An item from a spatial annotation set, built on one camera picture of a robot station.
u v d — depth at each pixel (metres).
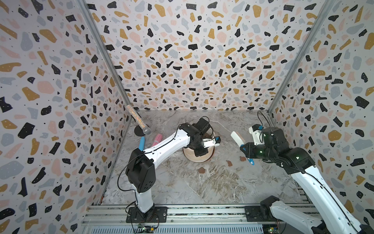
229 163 0.93
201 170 0.90
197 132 0.60
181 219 0.73
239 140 0.71
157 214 0.73
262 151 0.56
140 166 0.45
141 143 0.99
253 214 0.73
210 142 0.72
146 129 0.90
